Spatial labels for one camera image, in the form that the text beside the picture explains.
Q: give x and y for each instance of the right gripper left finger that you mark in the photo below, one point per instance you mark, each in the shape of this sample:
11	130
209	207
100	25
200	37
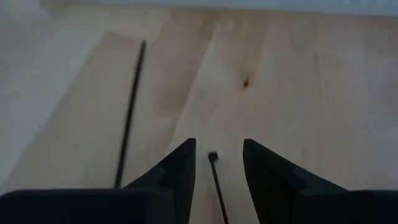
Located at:
140	208

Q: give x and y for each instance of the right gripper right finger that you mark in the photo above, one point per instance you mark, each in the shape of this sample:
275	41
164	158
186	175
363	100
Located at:
311	208

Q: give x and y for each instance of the black zip tie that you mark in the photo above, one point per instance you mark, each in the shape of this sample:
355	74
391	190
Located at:
131	109
213	156

